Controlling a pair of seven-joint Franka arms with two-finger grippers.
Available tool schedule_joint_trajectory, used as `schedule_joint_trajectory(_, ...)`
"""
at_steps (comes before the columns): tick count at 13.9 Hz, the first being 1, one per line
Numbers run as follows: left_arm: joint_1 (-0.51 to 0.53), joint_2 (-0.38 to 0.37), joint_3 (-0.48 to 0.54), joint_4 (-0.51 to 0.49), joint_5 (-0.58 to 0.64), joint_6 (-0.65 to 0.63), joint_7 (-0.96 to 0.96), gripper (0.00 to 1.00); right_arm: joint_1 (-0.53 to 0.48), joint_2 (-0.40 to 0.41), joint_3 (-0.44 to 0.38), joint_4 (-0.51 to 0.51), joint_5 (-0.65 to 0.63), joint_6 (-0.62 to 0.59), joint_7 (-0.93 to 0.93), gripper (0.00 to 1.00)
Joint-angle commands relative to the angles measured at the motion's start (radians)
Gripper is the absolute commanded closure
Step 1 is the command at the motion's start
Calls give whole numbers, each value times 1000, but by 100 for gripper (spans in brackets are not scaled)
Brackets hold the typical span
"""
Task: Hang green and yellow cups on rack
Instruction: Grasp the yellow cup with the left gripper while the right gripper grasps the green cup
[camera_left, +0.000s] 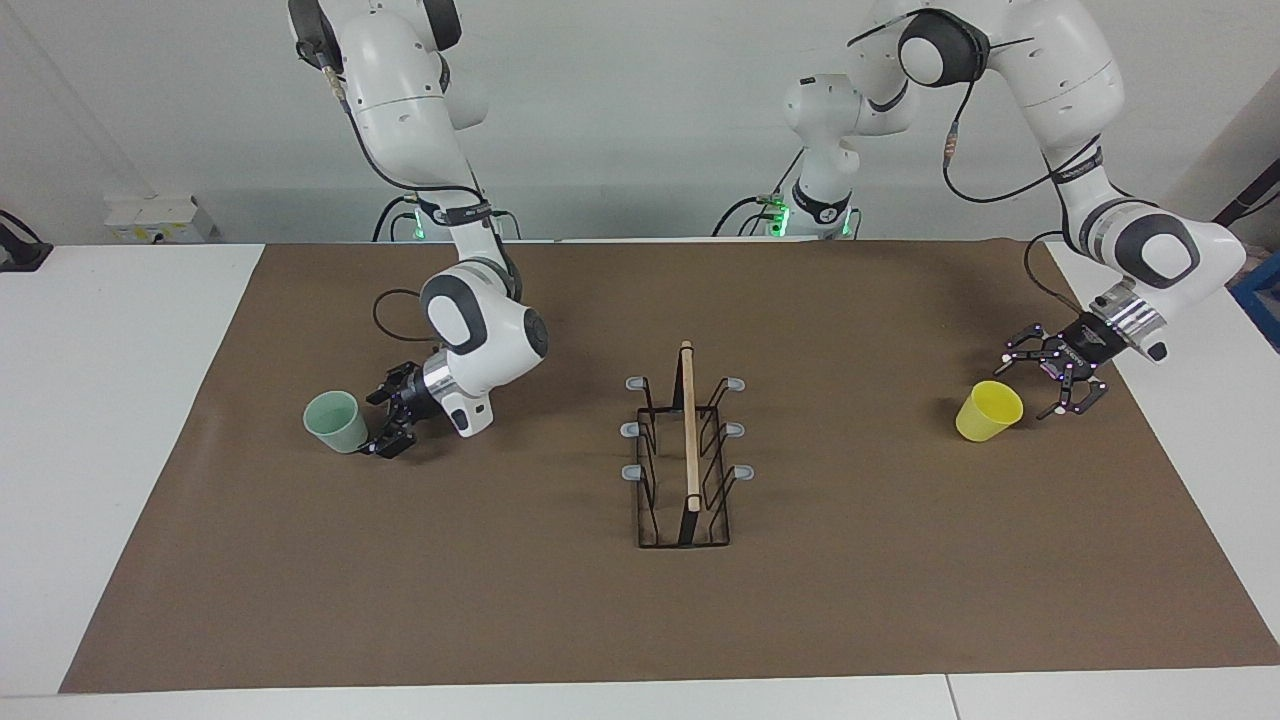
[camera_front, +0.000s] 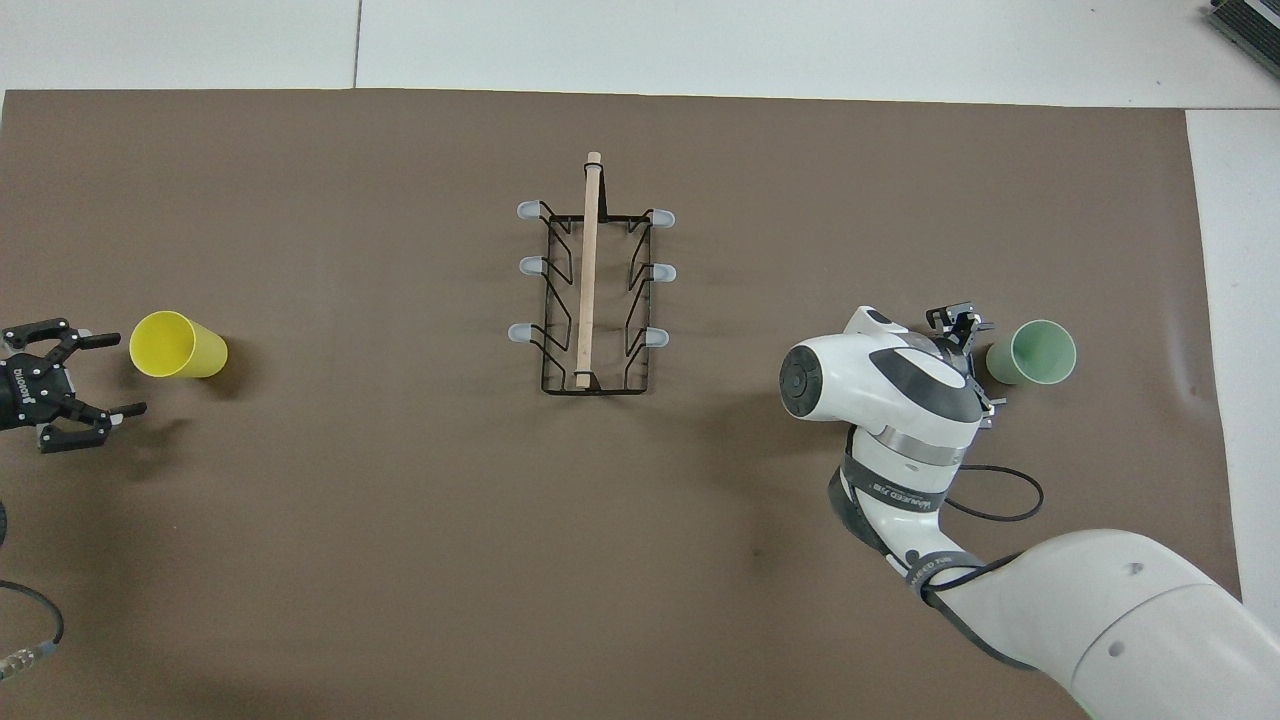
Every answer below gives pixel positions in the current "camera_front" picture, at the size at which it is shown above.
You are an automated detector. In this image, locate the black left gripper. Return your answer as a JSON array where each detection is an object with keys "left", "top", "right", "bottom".
[{"left": 0, "top": 317, "right": 149, "bottom": 454}]

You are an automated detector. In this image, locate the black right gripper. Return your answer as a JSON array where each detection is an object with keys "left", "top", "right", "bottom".
[{"left": 926, "top": 304, "right": 1007, "bottom": 430}]

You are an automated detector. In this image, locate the pale green plastic cup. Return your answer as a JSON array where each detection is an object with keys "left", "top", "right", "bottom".
[{"left": 985, "top": 319, "right": 1078, "bottom": 387}]

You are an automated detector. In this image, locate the yellow plastic cup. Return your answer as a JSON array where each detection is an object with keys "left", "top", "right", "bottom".
[{"left": 129, "top": 310, "right": 229, "bottom": 379}]

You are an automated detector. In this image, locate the large brown table mat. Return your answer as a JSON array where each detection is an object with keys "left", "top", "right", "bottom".
[{"left": 0, "top": 88, "right": 1243, "bottom": 720}]

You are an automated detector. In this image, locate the black ribbed device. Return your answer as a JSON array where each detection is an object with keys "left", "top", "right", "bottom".
[{"left": 1205, "top": 0, "right": 1280, "bottom": 51}]

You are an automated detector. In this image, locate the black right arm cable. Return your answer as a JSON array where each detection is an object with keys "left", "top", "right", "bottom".
[{"left": 922, "top": 464, "right": 1045, "bottom": 606}]

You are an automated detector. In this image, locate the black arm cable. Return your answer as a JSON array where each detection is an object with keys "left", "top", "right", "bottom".
[
  {"left": 0, "top": 579, "right": 66, "bottom": 683},
  {"left": 922, "top": 464, "right": 1045, "bottom": 606}
]

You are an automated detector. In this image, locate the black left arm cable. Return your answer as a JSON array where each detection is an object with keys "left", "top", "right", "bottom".
[{"left": 0, "top": 579, "right": 66, "bottom": 683}]

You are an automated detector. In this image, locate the black wire rack wooden handle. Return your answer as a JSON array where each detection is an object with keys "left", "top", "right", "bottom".
[{"left": 507, "top": 152, "right": 677, "bottom": 396}]

